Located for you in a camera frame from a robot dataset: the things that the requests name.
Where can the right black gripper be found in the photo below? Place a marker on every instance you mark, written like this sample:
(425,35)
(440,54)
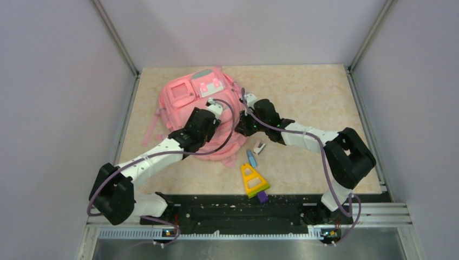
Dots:
(242,126)

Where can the pink student backpack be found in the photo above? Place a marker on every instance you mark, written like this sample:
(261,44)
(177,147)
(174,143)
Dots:
(179,97)

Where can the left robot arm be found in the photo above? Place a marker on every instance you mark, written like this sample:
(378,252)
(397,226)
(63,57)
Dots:
(113,192)

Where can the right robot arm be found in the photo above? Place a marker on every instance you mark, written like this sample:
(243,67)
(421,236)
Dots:
(345,157)

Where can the small blue stapler piece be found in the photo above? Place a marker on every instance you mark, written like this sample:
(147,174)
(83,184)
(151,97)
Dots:
(251,158)

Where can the yellow green purple block toy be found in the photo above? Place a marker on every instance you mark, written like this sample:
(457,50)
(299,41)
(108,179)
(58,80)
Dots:
(255,184)

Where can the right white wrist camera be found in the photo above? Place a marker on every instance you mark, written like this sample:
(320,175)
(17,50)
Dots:
(248,101)

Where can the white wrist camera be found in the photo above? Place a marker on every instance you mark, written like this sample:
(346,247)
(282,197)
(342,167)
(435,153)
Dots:
(248,101)
(214,107)

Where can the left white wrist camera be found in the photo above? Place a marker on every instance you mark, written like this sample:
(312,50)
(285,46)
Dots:
(214,107)

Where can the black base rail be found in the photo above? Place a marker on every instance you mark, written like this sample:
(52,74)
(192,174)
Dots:
(240,215)

